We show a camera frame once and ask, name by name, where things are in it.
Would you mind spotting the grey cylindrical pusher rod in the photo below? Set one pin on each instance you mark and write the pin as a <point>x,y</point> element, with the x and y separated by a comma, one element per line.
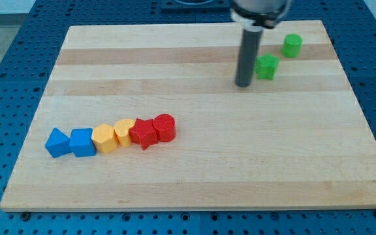
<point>248,51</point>

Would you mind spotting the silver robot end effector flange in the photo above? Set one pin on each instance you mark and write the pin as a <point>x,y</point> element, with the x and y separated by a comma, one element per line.
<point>259,14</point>

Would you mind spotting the green star block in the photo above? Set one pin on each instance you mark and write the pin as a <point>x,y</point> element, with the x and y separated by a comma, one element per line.
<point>266,66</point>

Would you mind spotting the red star block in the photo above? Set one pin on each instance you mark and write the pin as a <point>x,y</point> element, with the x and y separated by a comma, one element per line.
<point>143,133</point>

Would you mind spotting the green cylinder block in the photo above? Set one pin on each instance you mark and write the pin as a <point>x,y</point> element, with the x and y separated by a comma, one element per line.
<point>291,45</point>

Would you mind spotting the red cylinder block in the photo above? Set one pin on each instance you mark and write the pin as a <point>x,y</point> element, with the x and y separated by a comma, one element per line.
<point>165,127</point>

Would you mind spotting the wooden board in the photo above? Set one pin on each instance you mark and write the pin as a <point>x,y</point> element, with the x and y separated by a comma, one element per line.
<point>297,142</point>

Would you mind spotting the yellow heart block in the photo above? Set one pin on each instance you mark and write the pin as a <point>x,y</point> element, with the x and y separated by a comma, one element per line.
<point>122,128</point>

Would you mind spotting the yellow hexagon block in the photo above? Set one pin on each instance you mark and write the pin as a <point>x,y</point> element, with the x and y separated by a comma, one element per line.
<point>104,138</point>

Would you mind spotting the blue cube block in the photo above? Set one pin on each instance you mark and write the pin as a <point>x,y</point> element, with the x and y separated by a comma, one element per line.
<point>81,143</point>

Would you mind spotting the blue triangle block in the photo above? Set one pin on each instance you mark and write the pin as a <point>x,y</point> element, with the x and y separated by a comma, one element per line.
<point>58,143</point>

